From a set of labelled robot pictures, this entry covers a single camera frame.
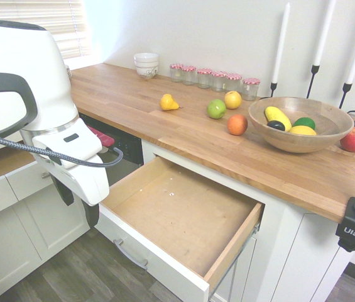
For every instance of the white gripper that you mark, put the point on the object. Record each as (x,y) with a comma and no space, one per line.
(83,179)

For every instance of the wooden drawer with white front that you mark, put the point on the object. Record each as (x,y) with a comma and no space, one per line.
(180,207)

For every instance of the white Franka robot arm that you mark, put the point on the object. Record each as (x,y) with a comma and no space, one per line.
(17,78)

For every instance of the red towel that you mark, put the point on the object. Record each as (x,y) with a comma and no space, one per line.
(103,138)

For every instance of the black dishwasher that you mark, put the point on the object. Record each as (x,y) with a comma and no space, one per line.
(127,148)

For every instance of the stack of white plates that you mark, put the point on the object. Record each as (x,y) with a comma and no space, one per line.
(68,70)

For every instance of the yellow pear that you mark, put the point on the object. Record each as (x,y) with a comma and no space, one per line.
(168,103)

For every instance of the white bowl with floral print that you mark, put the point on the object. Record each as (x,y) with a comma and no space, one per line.
(146,72)

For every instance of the plain white bowl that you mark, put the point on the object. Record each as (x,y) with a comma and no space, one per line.
(146,58)

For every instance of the glass jar with checkered lid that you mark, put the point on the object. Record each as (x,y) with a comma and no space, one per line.
(204,80)
(218,83)
(251,91)
(176,75)
(234,83)
(189,77)

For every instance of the green apple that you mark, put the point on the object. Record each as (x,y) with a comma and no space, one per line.
(216,109)

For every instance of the white window blinds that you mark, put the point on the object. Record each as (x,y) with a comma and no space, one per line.
(70,28)

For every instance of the orange fruit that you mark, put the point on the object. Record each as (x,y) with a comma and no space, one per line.
(237,124)

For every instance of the yellow apple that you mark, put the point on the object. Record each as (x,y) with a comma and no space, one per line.
(232,100)

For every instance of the black avocado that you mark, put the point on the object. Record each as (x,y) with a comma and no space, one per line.
(276,126)

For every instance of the white kitchen cabinet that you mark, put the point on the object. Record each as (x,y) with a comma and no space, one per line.
(290,251)

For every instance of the yellow banana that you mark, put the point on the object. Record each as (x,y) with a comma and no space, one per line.
(277,117)

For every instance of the large wooden bowl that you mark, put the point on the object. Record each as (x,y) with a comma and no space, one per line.
(299,141)

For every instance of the yellow lemon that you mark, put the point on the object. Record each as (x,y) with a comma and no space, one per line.
(303,131)

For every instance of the green lime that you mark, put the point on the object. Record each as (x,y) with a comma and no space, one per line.
(304,122)

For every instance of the black candle holder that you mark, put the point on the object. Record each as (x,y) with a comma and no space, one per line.
(313,78)

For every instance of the red apple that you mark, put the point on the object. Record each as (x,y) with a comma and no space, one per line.
(354,140)

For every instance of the metal drawer slide rail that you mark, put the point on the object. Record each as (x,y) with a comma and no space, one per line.
(243,243)

